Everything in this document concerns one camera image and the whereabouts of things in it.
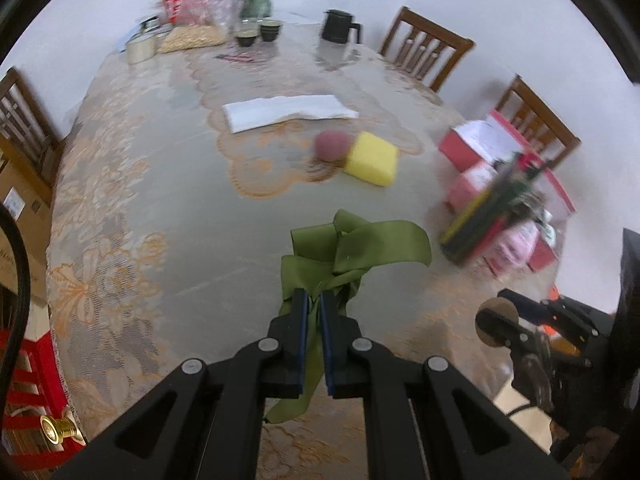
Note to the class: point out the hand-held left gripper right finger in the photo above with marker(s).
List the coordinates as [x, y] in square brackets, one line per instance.
[326, 345]

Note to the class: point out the pink tissue pack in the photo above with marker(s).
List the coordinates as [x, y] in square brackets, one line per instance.
[472, 187]

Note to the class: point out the wooden chair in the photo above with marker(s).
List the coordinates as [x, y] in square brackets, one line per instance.
[25, 120]
[425, 45]
[540, 120]

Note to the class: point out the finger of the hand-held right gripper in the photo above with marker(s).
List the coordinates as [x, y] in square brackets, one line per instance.
[530, 310]
[572, 325]

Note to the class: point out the pink cardboard box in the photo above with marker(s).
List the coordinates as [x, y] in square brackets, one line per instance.
[465, 147]

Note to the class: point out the white folded paper towel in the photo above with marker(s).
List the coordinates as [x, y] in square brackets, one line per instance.
[285, 110]

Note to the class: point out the dark tea cup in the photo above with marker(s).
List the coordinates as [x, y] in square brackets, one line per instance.
[247, 38]
[270, 31]

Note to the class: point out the gold door knob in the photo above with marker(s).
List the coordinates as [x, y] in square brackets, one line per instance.
[57, 429]

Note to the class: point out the round beige powder puff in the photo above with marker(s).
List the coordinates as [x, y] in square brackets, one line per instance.
[492, 322]

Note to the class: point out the bag of beans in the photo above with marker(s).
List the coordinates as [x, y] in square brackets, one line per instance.
[192, 40]

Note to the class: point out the lace tablecloth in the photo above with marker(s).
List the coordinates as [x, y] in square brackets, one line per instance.
[150, 210]

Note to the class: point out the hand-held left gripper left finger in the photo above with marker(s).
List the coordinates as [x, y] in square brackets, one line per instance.
[301, 340]

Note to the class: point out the black kettle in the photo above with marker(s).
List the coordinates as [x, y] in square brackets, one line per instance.
[336, 27]

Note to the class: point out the green ribbon bow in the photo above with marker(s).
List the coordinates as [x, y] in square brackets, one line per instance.
[360, 250]

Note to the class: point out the red stool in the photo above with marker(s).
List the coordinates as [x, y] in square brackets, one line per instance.
[35, 380]

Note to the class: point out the roll of clear tape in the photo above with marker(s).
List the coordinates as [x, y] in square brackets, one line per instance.
[140, 49]

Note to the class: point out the pink scissors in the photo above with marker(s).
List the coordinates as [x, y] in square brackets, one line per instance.
[235, 57]

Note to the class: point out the yellow sponge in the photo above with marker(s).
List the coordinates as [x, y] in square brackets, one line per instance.
[372, 159]

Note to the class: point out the pink makeup sponge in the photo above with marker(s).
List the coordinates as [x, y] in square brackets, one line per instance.
[332, 146]

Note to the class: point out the clear jar of pencils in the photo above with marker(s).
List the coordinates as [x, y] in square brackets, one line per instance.
[492, 210]

